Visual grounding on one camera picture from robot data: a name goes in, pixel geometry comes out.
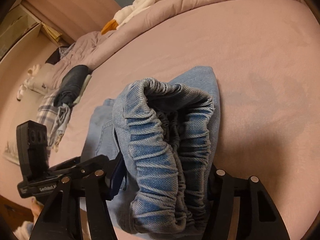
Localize plaid cloth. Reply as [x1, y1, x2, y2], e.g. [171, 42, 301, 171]
[36, 89, 62, 128]

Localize bed with pink sheet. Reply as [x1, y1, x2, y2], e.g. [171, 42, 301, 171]
[0, 0, 320, 240]

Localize dark folded clothes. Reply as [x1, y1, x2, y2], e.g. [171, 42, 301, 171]
[54, 65, 89, 107]

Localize dark garment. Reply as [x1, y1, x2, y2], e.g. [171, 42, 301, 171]
[45, 42, 75, 65]

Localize white printed paper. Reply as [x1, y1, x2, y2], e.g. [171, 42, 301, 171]
[4, 140, 20, 165]

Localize light blue denim pants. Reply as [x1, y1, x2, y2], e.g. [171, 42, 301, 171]
[81, 66, 220, 235]

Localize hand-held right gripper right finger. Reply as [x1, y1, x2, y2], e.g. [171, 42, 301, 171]
[200, 164, 285, 240]

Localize pale green folded cloth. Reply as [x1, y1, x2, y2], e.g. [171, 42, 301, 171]
[71, 74, 92, 107]

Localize stack of yellowish papers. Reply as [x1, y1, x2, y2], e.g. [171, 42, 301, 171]
[41, 22, 63, 43]

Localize person's left hand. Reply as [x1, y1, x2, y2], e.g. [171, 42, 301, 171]
[31, 197, 45, 220]

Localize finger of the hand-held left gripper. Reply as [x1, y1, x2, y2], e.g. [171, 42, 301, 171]
[70, 154, 118, 178]

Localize grey fringed scarf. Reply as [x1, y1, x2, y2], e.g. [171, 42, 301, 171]
[47, 105, 72, 153]

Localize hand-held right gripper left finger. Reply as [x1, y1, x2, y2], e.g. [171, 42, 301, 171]
[29, 152, 125, 240]

